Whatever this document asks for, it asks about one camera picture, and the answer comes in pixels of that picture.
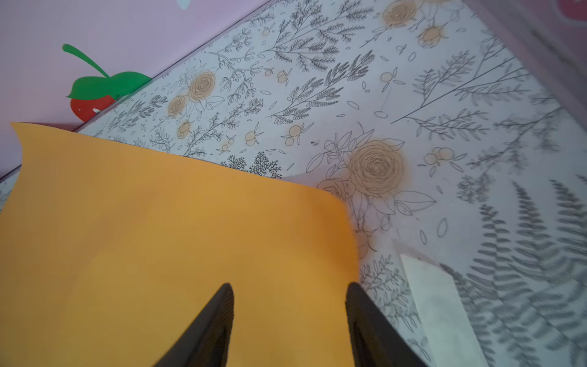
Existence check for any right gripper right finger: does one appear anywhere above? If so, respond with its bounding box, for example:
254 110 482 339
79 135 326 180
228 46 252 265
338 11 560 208
345 282 426 367

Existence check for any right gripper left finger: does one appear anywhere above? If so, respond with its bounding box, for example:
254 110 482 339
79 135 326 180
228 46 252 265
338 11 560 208
155 283 234 367

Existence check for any orange wrapping paper sheet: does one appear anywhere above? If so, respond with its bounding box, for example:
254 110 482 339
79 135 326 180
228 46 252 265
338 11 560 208
1 123 359 366

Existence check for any white ribbon strip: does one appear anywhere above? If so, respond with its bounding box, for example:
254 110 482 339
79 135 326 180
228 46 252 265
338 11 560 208
401 255 488 367

